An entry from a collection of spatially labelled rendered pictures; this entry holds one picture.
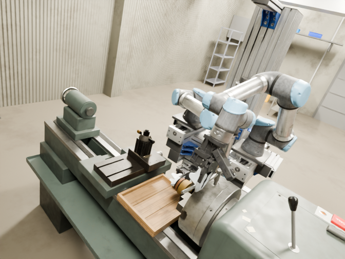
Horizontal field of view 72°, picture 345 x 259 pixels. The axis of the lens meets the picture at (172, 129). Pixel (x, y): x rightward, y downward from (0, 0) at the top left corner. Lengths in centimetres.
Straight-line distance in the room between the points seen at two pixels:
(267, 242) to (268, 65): 115
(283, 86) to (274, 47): 55
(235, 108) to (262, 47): 96
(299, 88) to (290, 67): 760
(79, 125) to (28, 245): 104
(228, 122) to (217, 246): 44
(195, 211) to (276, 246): 32
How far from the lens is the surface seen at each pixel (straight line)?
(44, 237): 234
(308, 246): 101
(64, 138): 185
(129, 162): 149
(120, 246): 161
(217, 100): 95
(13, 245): 233
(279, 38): 171
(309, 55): 872
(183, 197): 114
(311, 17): 882
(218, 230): 90
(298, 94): 119
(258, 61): 172
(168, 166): 164
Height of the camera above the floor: 184
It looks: 26 degrees down
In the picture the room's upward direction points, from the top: 16 degrees clockwise
